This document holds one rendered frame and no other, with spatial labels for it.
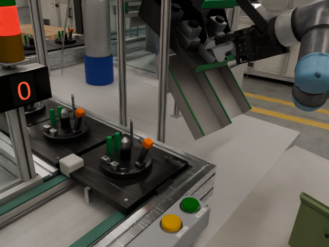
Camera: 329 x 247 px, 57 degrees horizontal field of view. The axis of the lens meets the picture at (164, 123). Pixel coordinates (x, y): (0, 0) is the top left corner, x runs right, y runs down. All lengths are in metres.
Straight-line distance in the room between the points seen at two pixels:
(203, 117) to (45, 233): 0.54
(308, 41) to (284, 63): 4.08
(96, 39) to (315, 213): 1.29
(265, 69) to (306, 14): 4.12
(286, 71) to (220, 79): 3.68
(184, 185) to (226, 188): 0.20
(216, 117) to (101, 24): 0.87
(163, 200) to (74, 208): 0.21
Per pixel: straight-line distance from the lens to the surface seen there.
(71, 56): 2.07
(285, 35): 0.72
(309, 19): 0.69
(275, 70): 4.78
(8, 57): 0.65
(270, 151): 1.16
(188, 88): 0.95
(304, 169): 1.11
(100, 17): 1.61
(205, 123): 0.94
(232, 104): 1.08
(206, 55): 0.87
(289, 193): 0.98
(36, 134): 0.99
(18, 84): 0.66
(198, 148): 1.10
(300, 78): 0.62
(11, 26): 0.64
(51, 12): 7.43
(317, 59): 0.62
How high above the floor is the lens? 1.43
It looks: 27 degrees down
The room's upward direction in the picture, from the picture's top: 3 degrees clockwise
